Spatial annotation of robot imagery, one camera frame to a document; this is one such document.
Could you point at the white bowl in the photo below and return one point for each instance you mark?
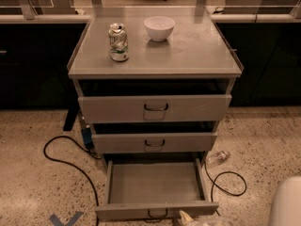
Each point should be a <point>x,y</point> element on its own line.
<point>159,28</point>

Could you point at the crushed green soda can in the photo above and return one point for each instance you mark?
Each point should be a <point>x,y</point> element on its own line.
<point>118,42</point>

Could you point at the grey drawer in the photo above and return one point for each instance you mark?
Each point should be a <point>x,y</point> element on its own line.
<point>154,191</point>
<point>154,137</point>
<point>137,100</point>

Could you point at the blue power box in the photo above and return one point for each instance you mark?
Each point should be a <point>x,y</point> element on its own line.
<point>87,137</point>

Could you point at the grey top drawer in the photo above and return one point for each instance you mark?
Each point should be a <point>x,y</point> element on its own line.
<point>137,100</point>

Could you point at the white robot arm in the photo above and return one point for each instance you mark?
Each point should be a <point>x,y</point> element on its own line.
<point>285,209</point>

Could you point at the grey middle drawer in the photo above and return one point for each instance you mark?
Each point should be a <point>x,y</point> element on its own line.
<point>154,137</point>

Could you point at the grey bottom drawer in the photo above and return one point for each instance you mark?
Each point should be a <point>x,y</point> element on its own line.
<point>154,191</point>

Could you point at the grey drawer cabinet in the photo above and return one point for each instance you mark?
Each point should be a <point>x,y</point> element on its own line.
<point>194,50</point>

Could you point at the clear plastic bottle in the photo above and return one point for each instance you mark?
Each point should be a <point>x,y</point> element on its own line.
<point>217,158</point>

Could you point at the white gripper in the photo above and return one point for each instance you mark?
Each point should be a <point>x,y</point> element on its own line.
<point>189,218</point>

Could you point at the dark lab bench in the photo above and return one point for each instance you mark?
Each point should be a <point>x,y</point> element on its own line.
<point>35,56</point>

